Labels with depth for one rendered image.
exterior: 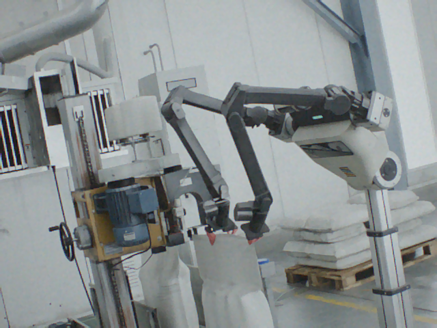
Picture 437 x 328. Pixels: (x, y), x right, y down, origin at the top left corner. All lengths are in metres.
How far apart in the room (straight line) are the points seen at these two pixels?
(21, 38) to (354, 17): 4.76
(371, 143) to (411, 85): 6.90
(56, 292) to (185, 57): 3.19
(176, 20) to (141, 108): 4.93
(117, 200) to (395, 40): 7.06
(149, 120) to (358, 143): 0.87
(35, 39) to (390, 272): 3.59
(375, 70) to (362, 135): 6.05
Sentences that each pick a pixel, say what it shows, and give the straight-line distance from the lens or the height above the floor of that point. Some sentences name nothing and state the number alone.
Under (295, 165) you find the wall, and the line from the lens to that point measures 8.33.
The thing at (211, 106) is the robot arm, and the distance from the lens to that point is 2.89.
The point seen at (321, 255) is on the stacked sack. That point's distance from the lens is 5.87.
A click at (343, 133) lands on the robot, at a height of 1.39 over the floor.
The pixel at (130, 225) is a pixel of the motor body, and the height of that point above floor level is 1.17.
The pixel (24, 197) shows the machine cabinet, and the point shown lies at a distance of 5.75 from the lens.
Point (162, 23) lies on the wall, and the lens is 7.75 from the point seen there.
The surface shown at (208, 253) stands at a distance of 3.03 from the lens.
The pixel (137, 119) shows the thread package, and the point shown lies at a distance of 2.93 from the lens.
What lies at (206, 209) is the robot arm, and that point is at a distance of 2.82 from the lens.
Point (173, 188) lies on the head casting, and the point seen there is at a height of 1.26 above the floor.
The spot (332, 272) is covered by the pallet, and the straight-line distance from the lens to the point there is 5.87.
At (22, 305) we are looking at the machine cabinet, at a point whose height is 0.40.
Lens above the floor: 1.49
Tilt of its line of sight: 3 degrees down
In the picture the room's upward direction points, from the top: 11 degrees counter-clockwise
